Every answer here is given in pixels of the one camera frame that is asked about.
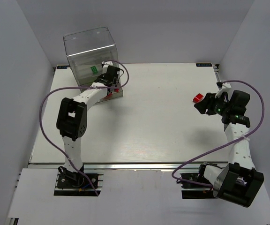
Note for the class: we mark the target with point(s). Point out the green square lego brick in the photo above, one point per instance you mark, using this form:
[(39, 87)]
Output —
[(94, 70)]

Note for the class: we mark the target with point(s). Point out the clear plastic drawer container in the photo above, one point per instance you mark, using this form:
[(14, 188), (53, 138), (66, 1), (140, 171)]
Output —
[(85, 49)]

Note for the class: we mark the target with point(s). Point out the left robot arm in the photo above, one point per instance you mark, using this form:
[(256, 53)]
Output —
[(72, 116)]

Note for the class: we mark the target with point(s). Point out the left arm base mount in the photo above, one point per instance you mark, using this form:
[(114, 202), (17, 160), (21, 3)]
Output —
[(74, 184)]

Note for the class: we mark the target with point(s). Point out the small red lego front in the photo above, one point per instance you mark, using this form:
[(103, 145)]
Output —
[(107, 97)]

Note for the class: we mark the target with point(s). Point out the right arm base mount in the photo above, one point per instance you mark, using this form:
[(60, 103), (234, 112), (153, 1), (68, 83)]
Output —
[(195, 191)]

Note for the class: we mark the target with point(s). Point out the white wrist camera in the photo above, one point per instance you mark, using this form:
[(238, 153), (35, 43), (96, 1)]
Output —
[(108, 64), (223, 87)]

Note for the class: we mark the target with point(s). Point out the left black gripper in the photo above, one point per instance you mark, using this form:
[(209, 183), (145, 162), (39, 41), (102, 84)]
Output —
[(113, 84)]

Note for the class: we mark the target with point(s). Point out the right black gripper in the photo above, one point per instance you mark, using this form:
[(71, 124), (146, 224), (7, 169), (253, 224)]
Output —
[(210, 103)]

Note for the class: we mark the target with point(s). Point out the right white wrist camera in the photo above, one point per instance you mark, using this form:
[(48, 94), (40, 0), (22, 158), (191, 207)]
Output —
[(223, 87)]

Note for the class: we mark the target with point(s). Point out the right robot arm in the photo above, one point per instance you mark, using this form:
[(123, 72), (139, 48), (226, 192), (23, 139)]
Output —
[(239, 182)]

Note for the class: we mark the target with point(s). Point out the large red lego brick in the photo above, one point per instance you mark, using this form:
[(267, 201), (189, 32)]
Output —
[(199, 97)]

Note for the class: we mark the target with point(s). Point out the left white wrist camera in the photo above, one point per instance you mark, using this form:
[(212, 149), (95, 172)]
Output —
[(108, 64)]

